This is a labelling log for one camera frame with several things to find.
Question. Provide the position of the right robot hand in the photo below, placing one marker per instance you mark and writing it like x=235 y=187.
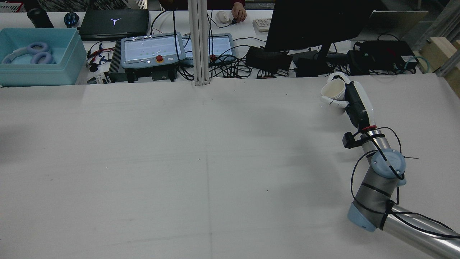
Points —
x=355 y=104

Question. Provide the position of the white paper cup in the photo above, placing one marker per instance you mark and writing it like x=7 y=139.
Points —
x=332 y=90

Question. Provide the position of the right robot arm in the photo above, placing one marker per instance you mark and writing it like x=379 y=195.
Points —
x=377 y=190

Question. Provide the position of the black device box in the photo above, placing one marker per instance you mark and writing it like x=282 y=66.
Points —
x=388 y=54

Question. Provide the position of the black computer monitor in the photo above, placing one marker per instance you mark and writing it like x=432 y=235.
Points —
x=316 y=25

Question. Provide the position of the grey flat panel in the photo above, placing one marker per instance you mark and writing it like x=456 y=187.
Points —
x=395 y=23

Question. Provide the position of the wooden block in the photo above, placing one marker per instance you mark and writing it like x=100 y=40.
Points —
x=440 y=50

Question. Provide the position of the beige keyboard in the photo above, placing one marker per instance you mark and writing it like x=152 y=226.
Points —
x=262 y=24

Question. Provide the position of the grey teach pendant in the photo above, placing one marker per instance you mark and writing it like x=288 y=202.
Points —
x=221 y=45
x=151 y=50

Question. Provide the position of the person in red shirt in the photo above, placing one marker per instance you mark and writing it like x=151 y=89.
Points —
x=239 y=12

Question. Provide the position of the white computer mouse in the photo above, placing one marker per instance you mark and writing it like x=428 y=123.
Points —
x=222 y=17

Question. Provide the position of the white plastic basket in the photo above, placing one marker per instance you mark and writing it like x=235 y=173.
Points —
x=141 y=3

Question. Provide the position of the black ribbed electronics box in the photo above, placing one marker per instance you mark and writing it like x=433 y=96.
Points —
x=115 y=61

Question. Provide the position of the black laptop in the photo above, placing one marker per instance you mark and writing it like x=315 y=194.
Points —
x=115 y=23

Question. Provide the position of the red black clip leads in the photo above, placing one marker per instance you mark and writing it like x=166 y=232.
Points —
x=95 y=54

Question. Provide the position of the black white patterned cloth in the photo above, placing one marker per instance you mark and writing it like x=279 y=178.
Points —
x=79 y=3

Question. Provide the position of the blue black mouse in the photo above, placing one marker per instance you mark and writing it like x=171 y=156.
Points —
x=72 y=19

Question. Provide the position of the light blue plastic box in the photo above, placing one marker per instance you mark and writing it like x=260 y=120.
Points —
x=43 y=73

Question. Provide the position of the lilac headphones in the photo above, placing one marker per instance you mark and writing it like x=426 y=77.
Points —
x=37 y=48

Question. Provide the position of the black cylindrical cup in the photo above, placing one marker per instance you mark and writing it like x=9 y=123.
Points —
x=39 y=18

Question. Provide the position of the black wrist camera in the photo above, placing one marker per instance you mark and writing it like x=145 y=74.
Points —
x=349 y=140

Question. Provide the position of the aluminium frame profile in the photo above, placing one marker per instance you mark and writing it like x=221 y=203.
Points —
x=449 y=64

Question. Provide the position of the aluminium post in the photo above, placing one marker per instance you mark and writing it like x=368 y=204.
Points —
x=198 y=43

